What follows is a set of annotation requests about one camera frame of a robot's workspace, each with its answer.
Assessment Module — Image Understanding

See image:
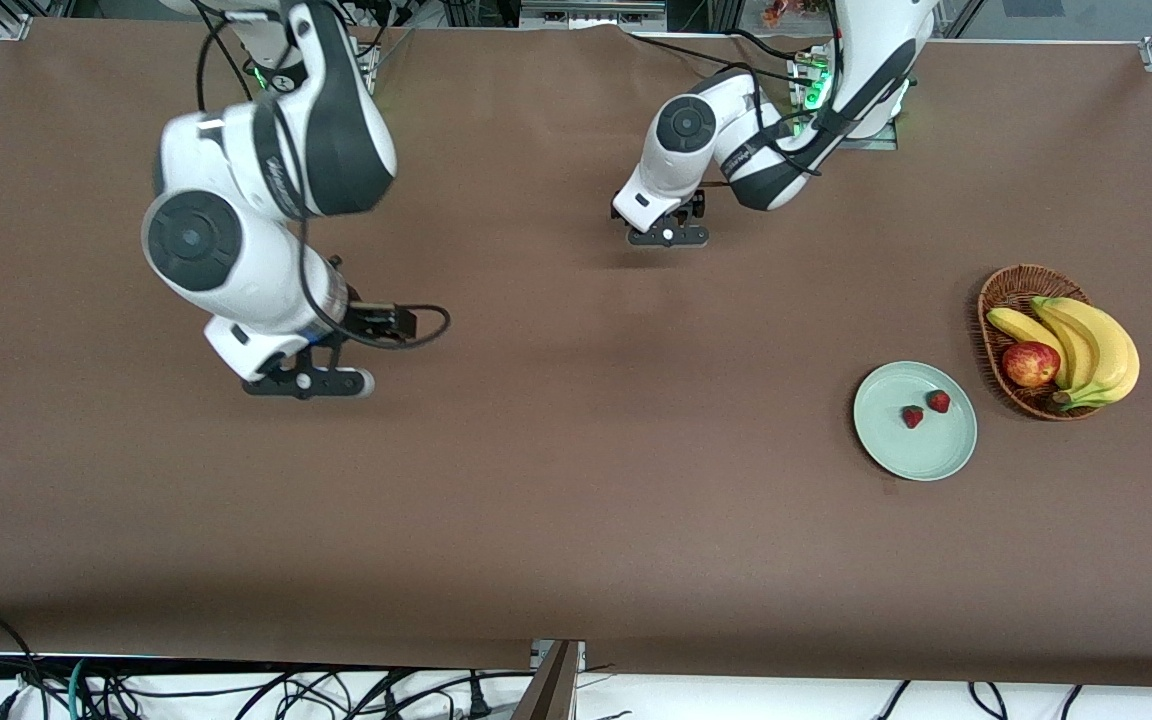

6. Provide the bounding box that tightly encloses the pale green plate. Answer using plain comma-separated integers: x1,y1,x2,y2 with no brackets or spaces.
853,361,978,482

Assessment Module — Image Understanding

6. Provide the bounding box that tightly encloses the grey background device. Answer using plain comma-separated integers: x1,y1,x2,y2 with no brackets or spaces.
519,0,667,31

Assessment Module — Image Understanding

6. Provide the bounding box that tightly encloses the brown table cover sheet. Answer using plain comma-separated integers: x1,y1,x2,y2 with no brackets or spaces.
0,18,1152,691

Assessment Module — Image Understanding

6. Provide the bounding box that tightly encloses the brown wicker basket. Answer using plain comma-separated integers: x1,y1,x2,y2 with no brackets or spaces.
977,265,1107,422

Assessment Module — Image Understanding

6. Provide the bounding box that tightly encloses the yellow banana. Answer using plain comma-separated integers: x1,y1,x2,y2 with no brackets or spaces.
1036,298,1140,411
1029,296,1102,396
986,307,1072,389

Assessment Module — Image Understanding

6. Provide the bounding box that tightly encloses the red apple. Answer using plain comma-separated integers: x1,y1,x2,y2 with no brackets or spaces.
1001,341,1062,389

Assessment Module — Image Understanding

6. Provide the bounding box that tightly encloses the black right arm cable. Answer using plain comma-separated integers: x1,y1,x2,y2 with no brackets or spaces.
194,0,452,351

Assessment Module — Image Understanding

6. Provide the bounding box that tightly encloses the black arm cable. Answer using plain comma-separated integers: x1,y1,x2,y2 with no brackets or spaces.
696,0,847,186
194,0,452,351

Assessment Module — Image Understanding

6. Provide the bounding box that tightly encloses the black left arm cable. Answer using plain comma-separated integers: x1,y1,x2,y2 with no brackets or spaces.
696,0,847,186

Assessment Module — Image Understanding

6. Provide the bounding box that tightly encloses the long black table cable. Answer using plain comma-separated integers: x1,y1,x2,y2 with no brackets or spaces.
621,28,817,87

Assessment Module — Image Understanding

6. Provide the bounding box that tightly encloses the short black table cable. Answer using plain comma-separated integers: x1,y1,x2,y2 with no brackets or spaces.
731,28,809,61

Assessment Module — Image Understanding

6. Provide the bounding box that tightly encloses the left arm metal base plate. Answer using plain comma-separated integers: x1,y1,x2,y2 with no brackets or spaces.
866,95,899,151

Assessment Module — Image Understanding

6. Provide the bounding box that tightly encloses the aluminium frame profile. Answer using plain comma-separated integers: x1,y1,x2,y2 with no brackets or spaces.
514,640,585,720

